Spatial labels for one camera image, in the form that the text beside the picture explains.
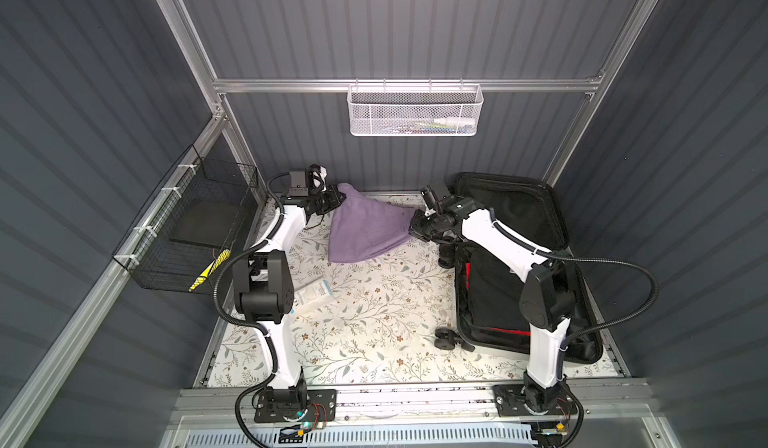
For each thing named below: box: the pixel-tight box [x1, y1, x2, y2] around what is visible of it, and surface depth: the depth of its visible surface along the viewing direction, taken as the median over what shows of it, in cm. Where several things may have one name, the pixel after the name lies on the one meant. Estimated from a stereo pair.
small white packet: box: [290, 280, 332, 314], surface depth 91 cm
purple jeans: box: [328, 183, 416, 263], surface depth 96 cm
